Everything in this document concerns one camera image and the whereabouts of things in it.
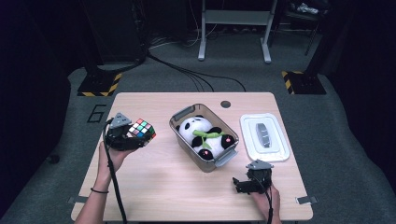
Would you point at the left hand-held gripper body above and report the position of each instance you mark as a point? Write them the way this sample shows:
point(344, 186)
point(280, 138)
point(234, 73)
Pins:
point(118, 133)

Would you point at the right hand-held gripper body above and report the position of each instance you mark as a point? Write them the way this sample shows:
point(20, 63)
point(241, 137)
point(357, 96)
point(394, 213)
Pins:
point(260, 177)

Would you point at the colourful puzzle cube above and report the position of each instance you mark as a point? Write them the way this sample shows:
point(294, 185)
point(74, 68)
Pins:
point(141, 129)

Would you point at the white storage box lid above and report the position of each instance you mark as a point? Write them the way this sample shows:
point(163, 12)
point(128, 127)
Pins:
point(264, 137)

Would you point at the clear grey storage box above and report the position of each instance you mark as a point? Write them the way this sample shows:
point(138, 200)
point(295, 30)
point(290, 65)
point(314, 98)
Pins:
point(186, 113)

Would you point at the panda plush toy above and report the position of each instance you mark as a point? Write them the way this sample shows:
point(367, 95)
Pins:
point(205, 137)

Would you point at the person's right hand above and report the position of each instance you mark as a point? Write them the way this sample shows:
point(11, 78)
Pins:
point(266, 202)

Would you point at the person's left hand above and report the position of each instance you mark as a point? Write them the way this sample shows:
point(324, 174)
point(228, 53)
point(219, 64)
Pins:
point(113, 161)

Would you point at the black striped stand base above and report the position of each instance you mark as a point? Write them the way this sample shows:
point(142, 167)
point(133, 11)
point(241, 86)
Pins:
point(303, 82)
point(99, 84)

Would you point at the grey round table grommet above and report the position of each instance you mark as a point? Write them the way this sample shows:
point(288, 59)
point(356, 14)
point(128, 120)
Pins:
point(225, 104)

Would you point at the dark chair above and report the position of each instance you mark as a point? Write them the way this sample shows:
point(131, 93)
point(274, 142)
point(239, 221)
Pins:
point(303, 14)

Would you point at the white metal stand frame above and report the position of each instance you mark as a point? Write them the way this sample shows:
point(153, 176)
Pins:
point(236, 17)

